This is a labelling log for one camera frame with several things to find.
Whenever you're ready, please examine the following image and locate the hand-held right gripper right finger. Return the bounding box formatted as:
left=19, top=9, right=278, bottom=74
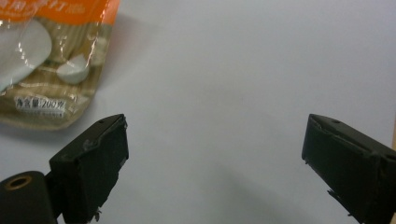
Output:
left=301, top=113, right=396, bottom=224

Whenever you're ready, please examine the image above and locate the orange and tan food packet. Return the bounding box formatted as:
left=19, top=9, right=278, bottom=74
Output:
left=0, top=0, right=121, bottom=131

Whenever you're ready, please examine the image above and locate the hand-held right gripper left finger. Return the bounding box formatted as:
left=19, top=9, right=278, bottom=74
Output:
left=45, top=113, right=130, bottom=224

